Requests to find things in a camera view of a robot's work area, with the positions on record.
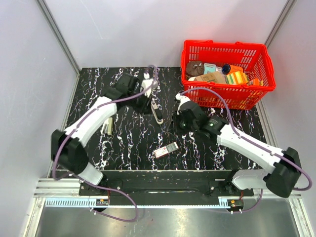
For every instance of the orange bottle blue cap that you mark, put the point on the orange bottle blue cap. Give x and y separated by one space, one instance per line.
228 69

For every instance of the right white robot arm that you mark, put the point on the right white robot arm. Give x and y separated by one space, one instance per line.
279 169

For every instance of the brown cardboard package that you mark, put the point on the brown cardboard package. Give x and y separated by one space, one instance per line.
215 77

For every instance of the small orange packet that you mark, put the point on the small orange packet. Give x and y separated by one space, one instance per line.
255 82

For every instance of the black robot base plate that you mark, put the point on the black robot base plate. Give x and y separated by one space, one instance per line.
163 188

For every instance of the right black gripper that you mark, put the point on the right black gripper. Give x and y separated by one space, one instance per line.
175 123

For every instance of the teal white small box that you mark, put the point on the teal white small box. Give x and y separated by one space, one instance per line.
209 68

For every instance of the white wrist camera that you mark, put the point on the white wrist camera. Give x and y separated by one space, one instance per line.
149 84
180 100

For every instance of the red white staple box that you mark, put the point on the red white staple box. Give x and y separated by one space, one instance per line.
166 150

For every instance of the red plastic shopping basket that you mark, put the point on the red plastic shopping basket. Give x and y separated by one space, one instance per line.
252 57

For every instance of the cream white stapler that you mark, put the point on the cream white stapler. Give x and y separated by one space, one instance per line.
107 127

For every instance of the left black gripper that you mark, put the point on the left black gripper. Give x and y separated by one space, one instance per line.
145 108

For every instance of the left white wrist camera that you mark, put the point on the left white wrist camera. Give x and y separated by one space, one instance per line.
149 84

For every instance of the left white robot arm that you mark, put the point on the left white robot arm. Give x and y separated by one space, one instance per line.
68 146

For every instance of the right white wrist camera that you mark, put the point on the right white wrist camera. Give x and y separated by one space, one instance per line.
180 100

